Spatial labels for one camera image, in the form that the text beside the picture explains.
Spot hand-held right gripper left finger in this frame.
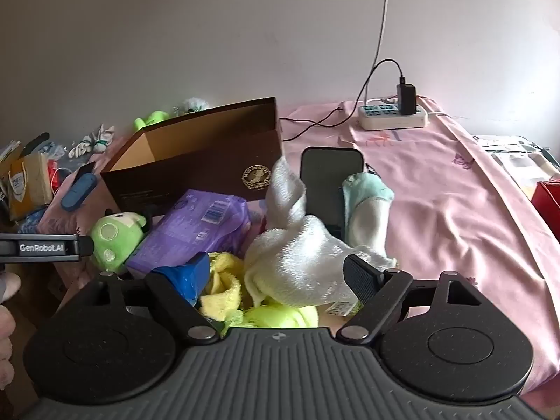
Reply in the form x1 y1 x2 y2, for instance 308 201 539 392
94 251 221 346

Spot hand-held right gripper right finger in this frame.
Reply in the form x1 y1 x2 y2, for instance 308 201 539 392
336 254 482 345

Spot yellow fluffy towel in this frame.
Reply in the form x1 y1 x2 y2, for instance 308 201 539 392
199 251 246 320

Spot white fluffy towel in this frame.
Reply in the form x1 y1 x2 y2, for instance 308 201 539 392
243 156 399 316

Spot teal and white fuzzy sock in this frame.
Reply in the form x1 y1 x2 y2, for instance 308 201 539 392
341 173 395 257

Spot green round cow plush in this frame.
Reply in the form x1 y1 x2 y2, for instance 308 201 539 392
89 212 152 274

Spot neon yellow cloth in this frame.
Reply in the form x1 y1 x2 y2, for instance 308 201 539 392
219 304 320 337

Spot brown cardboard box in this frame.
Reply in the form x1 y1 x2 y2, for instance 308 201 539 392
100 96 285 217

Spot person's left hand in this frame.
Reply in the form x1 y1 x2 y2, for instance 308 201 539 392
0 271 21 372

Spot blue bag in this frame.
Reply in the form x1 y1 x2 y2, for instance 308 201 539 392
17 208 47 235

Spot purple plastic packet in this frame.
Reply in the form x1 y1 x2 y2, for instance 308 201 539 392
126 189 251 281

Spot yellow paper packet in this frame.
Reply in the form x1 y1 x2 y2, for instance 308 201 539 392
8 153 54 220

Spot blue oval case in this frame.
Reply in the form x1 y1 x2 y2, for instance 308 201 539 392
61 173 97 211

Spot red small packet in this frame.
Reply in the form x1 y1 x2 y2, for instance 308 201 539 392
46 160 61 194

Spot small black phone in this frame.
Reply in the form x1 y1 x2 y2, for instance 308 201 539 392
72 162 96 184

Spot clear plastic bag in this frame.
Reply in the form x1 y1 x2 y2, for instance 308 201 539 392
38 140 67 163

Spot white cotton glove bundle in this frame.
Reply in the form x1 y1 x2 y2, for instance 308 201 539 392
90 124 116 153
69 139 95 159

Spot white power strip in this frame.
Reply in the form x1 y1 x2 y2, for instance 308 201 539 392
359 103 428 131

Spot lime green plush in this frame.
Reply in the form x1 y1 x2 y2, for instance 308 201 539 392
133 111 170 131

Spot fluffy white panda plush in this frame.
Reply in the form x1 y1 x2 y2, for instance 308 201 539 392
174 98 207 115

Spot stack of papers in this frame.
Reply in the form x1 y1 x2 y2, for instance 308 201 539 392
475 135 560 187

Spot red box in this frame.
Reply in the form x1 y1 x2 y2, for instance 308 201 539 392
531 181 560 225

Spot black charger cable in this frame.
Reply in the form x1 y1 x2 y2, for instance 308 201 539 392
279 58 405 143

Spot black charger with cable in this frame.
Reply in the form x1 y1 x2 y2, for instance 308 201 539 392
363 0 392 106

